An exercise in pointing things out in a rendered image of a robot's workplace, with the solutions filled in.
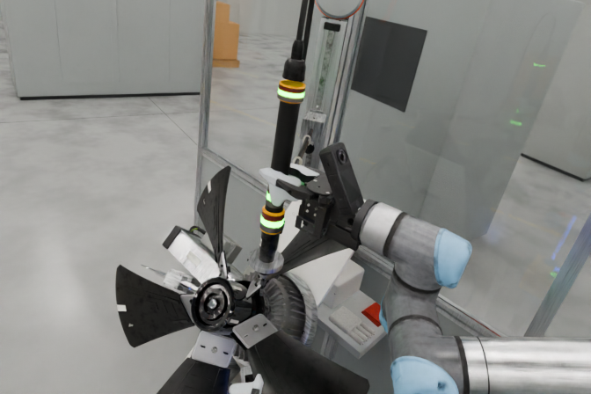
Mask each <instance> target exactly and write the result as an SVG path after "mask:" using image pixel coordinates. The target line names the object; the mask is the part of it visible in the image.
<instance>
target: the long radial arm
mask: <svg viewBox="0 0 591 394"><path fill-rule="evenodd" d="M168 251H169V252H170V253H171V254H172V255H173V256H174V257H175V258H176V259H177V260H178V261H179V262H180V263H181V264H182V265H183V266H184V267H185V268H186V269H187V270H188V271H189V272H190V273H191V274H192V275H193V276H194V277H195V278H196V279H197V280H198V281H199V282H200V283H203V282H204V281H206V280H207V279H210V278H213V277H220V276H218V275H219V272H218V269H219V267H218V265H217V264H216V263H215V255H214V253H212V252H211V251H210V250H209V249H208V248H207V247H206V246H205V245H204V244H202V243H201V238H199V237H196V236H194V235H192V234H190V233H188V232H185V231H183V230H182V231H181V232H180V233H179V234H178V236H177V237H176V239H175V240H174V241H173V243H172V244H171V246H170V247H169V249H168ZM227 266H230V273H229V277H228V280H231V281H234V282H236V281H237V279H239V280H240V281H241V279H240V277H244V278H245V276H244V275H243V274H242V273H241V272H239V271H238V270H237V269H236V268H235V267H234V266H233V265H231V264H229V263H227Z"/></svg>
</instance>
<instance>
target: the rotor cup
mask: <svg viewBox="0 0 591 394"><path fill-rule="evenodd" d="M250 284H251V281H236V282H234V281H231V280H228V279H225V278H223V277H213V278H210V279H207V280H206V281H204V282H203V283H202V284H201V285H200V286H199V287H198V288H197V290H196V291H195V293H194V296H193V300H192V304H191V314H192V319H193V322H194V323H195V325H196V326H197V327H198V328H199V329H201V330H202V331H204V332H209V333H215V334H221V335H222V336H225V337H229V338H232V337H231V336H230V334H231V333H233V327H234V326H236V325H239V324H241V323H242V322H244V321H245V320H247V319H249V318H251V317H254V316H256V315H258V314H263V315H264V316H265V317H267V313H268V303H267V299H266V295H265V293H264V291H263V295H259V292H260V290H259V291H258V292H257V293H255V294H254V295H253V296H252V297H251V298H249V299H248V300H247V299H246V298H247V297H246V294H247V291H248V288H249V286H250ZM234 286H235V287H238V288H241V289H242V291H241V290H238V289H235V288H234ZM212 299H216V302H217V304H216V306H215V308H213V309H210V308H209V305H208V304H209V302H210V300H212ZM231 319H233V320H237V321H239V322H238V324H234V323H230V320H231ZM232 339H233V338H232Z"/></svg>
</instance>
